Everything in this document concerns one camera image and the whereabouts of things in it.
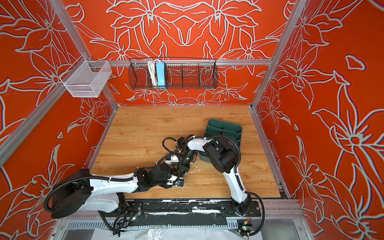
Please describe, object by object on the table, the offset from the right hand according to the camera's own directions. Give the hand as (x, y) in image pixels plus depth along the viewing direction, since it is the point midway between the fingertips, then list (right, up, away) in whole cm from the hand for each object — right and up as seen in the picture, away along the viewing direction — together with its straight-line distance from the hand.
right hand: (177, 174), depth 85 cm
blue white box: (-10, +60, +5) cm, 61 cm away
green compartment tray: (+27, +27, +14) cm, 40 cm away
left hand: (-1, +3, -1) cm, 3 cm away
